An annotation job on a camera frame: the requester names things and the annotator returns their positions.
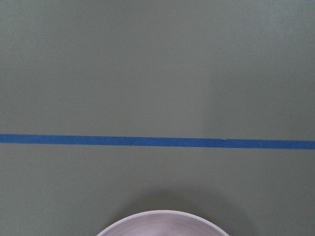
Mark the pink bowl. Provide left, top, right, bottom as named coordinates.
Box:
left=99, top=210, right=228, bottom=236

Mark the brown paper table mat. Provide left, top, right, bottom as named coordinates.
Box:
left=0, top=0, right=315, bottom=236

